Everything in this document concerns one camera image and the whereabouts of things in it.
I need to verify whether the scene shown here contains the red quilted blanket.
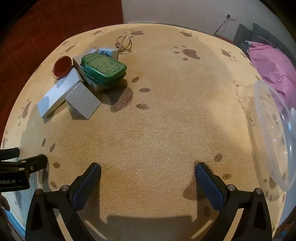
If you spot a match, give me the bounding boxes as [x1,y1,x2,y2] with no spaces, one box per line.
[0,0,124,149]

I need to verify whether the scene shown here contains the white mahjong tile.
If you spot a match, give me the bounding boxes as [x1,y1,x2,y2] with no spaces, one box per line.
[98,47,119,61]

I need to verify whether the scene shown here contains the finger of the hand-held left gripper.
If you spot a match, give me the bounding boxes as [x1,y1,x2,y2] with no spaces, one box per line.
[17,154,48,178]
[0,148,20,161]

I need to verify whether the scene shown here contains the clear plastic bowl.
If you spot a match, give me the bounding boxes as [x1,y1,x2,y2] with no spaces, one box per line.
[243,81,296,192]

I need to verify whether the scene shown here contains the pink pillow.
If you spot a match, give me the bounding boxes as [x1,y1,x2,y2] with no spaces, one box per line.
[245,40,296,112]

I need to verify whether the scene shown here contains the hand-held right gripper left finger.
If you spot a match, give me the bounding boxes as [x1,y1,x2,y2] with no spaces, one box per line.
[25,162,102,241]

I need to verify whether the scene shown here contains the person's left hand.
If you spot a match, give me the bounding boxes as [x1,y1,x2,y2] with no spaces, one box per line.
[0,196,11,212]

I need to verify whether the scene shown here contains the grey headboard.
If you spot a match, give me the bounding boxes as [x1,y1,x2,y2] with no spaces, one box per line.
[233,23,296,67]

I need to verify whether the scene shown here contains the metal key rings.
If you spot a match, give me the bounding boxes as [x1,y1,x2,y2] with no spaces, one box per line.
[115,35,133,54]

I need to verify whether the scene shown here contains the small white box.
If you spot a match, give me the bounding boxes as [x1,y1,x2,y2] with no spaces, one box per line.
[84,77,105,93]

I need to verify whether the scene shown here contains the red round container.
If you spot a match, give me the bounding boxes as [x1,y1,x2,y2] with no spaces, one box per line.
[53,57,73,80]

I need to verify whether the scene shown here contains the long white box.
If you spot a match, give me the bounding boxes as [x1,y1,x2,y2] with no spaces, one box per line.
[38,68,81,119]

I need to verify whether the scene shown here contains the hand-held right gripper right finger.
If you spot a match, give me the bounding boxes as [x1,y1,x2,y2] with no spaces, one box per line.
[195,162,273,241]

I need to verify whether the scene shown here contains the yellow paw print mat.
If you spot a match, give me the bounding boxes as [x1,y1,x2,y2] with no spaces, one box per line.
[1,23,287,241]

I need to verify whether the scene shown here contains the black power cable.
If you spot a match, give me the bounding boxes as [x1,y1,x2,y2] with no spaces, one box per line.
[214,16,231,36]

